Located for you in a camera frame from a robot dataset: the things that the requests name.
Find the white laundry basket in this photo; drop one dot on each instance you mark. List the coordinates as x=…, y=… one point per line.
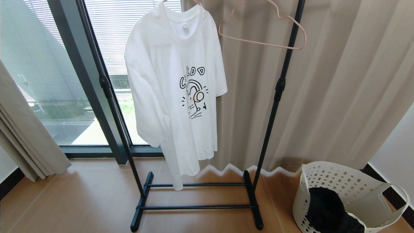
x=365, y=200

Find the white printed t-shirt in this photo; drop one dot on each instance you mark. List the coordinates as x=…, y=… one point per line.
x=161, y=113

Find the beige curtain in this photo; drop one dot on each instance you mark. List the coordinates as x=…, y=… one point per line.
x=339, y=81
x=26, y=139

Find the black clothes rack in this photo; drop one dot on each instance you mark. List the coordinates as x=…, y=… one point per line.
x=278, y=87

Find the pink clothes hanger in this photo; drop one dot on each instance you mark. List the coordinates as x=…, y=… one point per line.
x=258, y=41
x=198, y=2

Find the window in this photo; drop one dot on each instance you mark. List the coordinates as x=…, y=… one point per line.
x=48, y=64

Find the black shorts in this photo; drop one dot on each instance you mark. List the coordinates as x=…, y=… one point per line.
x=326, y=210

